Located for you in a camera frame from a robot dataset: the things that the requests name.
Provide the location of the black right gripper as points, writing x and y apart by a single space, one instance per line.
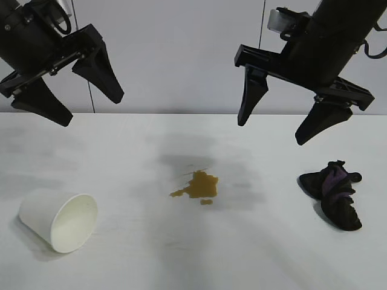
320 57

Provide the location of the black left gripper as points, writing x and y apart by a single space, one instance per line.
33 45

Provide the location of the black and purple cloth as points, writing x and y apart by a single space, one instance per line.
335 193

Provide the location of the white paper cup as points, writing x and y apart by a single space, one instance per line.
51 214

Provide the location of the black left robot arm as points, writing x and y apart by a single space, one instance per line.
12 6

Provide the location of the brown liquid spill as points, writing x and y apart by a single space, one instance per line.
202 185

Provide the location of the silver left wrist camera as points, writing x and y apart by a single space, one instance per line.
65 6

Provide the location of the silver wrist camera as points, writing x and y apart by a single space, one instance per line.
65 6
279 21

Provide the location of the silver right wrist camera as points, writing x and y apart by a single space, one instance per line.
279 21

